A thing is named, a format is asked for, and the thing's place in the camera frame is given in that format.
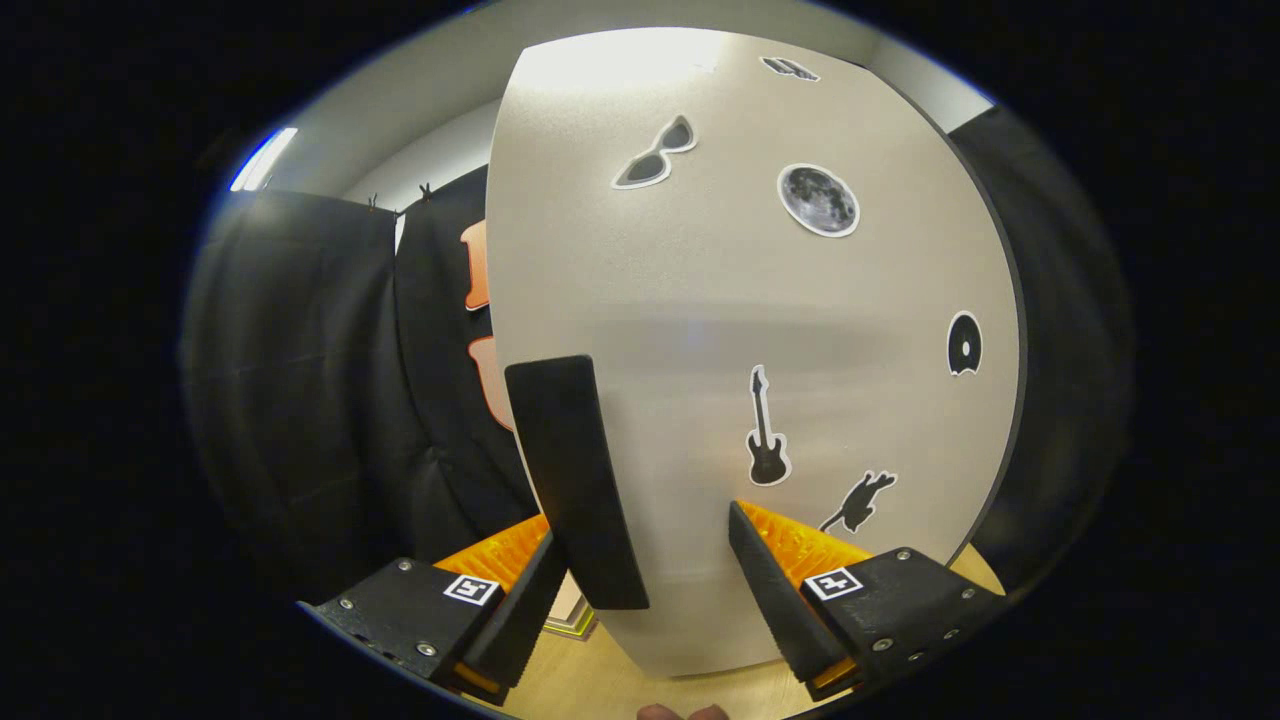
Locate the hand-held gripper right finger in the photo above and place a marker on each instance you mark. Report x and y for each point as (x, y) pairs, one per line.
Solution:
(775, 610)

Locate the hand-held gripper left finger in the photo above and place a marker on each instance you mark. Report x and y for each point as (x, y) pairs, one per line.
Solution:
(520, 625)

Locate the beige shoe cabinet door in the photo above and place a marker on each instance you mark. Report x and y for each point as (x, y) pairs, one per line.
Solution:
(720, 300)

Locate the dark grey shoe cabinet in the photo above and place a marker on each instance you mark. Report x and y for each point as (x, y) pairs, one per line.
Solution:
(1021, 360)

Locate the orange cover book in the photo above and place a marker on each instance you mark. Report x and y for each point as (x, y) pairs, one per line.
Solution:
(572, 610)

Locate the black backdrop cloth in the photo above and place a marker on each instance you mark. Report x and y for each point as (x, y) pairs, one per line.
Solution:
(300, 380)

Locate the ceiling light panel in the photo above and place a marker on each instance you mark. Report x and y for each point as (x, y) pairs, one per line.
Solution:
(263, 160)

